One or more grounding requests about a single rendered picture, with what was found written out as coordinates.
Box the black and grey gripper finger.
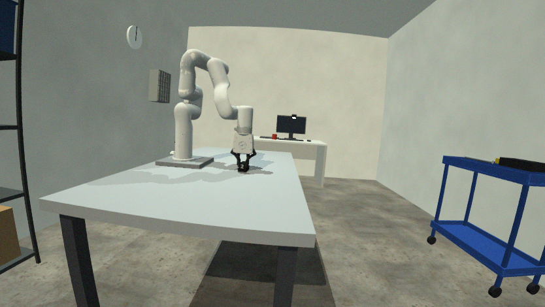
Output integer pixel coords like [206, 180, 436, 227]
[230, 149, 240, 167]
[245, 150, 256, 168]

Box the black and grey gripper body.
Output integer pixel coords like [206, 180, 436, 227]
[233, 133, 254, 154]

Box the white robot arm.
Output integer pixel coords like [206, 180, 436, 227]
[170, 49, 254, 161]

